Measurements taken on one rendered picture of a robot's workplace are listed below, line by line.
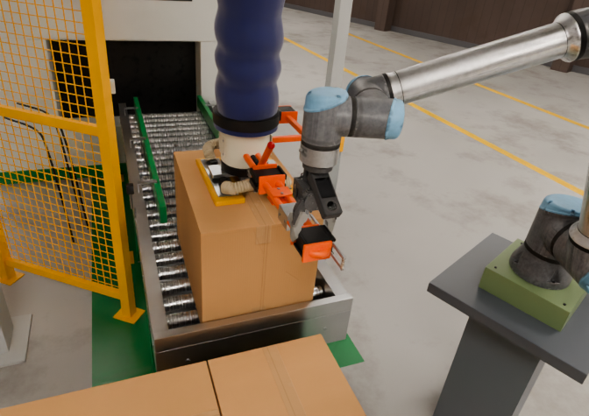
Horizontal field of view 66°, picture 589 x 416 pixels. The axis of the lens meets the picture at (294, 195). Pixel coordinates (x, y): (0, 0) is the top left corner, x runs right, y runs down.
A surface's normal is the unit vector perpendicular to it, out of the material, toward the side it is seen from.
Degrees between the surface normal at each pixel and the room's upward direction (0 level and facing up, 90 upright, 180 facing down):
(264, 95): 74
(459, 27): 90
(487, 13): 90
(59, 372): 0
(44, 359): 0
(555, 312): 90
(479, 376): 90
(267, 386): 0
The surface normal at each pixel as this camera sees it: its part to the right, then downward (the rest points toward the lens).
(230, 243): 0.35, 0.48
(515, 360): -0.71, 0.29
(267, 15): 0.55, 0.61
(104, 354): 0.08, -0.87
